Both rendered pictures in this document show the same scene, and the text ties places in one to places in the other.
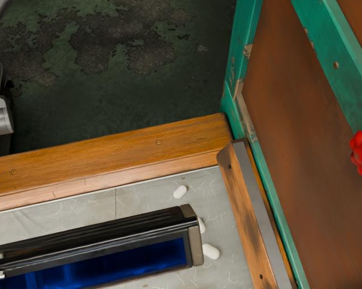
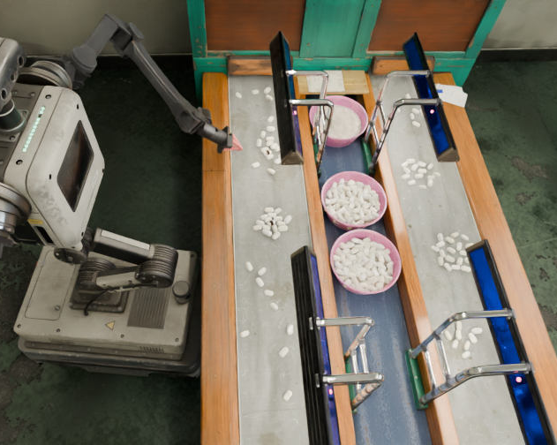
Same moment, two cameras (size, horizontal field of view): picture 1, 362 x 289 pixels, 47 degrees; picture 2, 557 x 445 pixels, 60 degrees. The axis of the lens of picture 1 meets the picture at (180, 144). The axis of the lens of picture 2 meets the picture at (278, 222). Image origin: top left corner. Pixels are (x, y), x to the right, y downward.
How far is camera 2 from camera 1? 180 cm
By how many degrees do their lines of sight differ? 39
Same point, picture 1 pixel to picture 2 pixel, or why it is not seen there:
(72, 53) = not seen: hidden behind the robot
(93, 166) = (218, 120)
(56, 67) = not seen: hidden behind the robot
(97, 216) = (242, 125)
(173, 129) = (207, 90)
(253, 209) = (259, 59)
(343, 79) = not seen: outside the picture
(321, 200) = (274, 17)
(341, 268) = (294, 21)
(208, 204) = (245, 88)
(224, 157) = (232, 67)
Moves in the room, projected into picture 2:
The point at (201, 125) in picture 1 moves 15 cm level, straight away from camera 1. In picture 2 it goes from (208, 80) to (177, 73)
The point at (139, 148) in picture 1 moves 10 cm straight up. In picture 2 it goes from (214, 103) to (213, 86)
